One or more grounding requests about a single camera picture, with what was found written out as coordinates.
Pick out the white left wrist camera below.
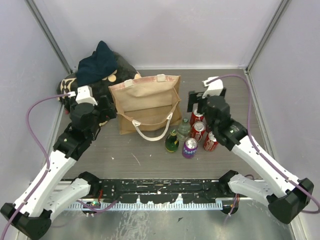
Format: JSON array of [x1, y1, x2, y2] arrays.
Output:
[[68, 85, 98, 106]]

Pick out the dark green glass bottle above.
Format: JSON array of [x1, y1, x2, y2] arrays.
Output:
[[165, 129, 179, 153]]

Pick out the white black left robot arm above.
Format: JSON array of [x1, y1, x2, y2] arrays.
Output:
[[0, 95, 116, 240]]

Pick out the navy blue cloth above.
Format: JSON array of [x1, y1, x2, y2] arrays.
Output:
[[75, 40, 118, 87]]

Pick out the purple soda can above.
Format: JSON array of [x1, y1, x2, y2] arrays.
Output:
[[182, 138, 198, 159]]

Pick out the tan jute canvas bag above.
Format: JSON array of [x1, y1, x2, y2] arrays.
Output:
[[109, 74, 182, 142]]

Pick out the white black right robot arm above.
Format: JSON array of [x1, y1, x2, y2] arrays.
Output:
[[187, 89, 314, 224]]

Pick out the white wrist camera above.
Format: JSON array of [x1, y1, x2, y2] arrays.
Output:
[[202, 76, 224, 99], [68, 85, 98, 106]]

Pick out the grey slotted cable duct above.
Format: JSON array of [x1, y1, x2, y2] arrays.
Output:
[[67, 199, 223, 211]]

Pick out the red cola can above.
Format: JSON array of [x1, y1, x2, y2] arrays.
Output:
[[190, 108, 204, 126], [203, 131, 219, 152], [190, 121, 206, 142]]

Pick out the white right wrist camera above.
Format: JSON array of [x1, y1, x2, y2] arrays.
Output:
[[202, 76, 224, 99]]

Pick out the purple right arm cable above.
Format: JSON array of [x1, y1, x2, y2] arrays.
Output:
[[206, 74, 320, 215]]

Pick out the clear soda water bottle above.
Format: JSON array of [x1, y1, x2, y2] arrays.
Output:
[[176, 118, 192, 141]]

